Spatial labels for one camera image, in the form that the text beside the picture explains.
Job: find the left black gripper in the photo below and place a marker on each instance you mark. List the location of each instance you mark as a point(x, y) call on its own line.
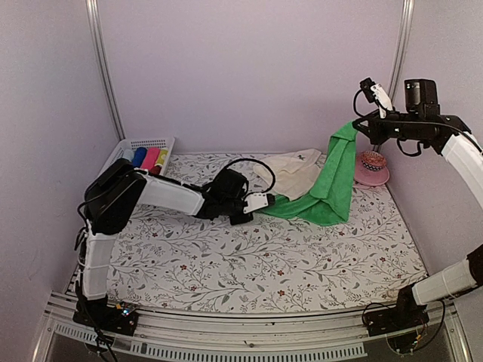
point(238, 220)

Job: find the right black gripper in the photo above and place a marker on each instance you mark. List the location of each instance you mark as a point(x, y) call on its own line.
point(374, 132)

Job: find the green towel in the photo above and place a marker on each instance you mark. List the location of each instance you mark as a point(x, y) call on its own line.
point(328, 202)

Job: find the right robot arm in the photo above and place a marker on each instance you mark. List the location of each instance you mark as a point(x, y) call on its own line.
point(451, 139)

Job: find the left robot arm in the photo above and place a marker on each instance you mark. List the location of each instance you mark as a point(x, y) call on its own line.
point(111, 199)

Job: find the patterned small bowl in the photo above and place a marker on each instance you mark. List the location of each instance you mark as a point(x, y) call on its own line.
point(373, 161)

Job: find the pink plate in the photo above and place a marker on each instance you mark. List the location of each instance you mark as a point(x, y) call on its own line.
point(368, 177)

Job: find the floral tablecloth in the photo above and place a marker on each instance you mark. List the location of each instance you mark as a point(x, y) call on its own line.
point(167, 259)

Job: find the cream white towel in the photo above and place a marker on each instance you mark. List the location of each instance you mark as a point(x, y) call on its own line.
point(295, 172)

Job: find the yellow-green dotted rolled towel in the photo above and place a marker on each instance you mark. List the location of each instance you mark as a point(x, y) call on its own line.
point(160, 161)

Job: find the white plastic basket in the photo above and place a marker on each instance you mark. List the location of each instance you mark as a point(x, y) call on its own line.
point(162, 143)

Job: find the pink rolled towel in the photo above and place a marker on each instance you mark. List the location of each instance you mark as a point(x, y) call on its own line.
point(150, 158)

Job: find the dark blue rolled towel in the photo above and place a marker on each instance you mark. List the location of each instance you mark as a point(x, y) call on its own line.
point(139, 156)

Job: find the light blue rolled towel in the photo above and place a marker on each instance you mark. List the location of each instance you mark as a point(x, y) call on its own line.
point(128, 154)

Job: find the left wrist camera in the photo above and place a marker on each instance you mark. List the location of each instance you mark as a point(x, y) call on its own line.
point(257, 201)

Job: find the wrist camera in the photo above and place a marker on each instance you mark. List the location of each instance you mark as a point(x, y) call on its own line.
point(375, 93)
point(257, 201)

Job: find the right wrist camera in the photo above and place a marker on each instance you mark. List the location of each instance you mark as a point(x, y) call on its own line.
point(375, 93)

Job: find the right aluminium frame post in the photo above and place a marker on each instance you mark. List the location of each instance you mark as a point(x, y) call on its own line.
point(404, 33)

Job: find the aluminium frame post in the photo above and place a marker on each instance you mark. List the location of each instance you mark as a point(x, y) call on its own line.
point(404, 33)
point(102, 63)

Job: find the front aluminium rail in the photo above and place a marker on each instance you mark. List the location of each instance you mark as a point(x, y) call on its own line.
point(171, 335)

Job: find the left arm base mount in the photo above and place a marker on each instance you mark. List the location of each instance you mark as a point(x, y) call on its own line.
point(105, 318)

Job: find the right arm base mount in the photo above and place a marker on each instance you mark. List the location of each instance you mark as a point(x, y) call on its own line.
point(406, 314)

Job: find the left aluminium frame post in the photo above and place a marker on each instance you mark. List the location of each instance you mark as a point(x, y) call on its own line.
point(102, 63)

